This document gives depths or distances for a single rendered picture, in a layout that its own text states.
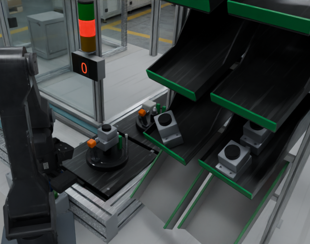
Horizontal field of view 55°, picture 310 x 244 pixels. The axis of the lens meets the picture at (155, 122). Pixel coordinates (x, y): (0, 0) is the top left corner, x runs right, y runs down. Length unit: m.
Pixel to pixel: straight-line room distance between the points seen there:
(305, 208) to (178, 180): 0.51
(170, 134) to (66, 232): 0.31
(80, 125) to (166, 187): 0.53
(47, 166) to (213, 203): 0.43
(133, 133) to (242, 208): 0.52
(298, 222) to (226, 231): 0.39
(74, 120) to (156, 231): 0.56
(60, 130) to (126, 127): 0.27
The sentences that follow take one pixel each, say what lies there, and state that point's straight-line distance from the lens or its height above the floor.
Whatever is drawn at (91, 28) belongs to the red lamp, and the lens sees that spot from 1.00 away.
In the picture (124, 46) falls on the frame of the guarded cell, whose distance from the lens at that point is 2.18.
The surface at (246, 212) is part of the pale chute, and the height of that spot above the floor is 1.08.
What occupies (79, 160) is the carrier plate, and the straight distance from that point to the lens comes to 1.00.
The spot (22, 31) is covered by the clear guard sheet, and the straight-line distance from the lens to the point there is 1.41.
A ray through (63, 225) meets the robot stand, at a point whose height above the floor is 1.06.
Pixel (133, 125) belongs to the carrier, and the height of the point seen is 0.97.
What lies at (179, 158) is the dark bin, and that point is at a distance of 0.64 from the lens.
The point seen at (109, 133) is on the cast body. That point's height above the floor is 1.08.
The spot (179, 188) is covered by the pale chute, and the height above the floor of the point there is 1.06.
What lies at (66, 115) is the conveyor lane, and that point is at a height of 0.95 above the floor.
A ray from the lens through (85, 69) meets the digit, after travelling 1.04.
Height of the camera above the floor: 1.62
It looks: 33 degrees down
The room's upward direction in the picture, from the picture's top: 4 degrees clockwise
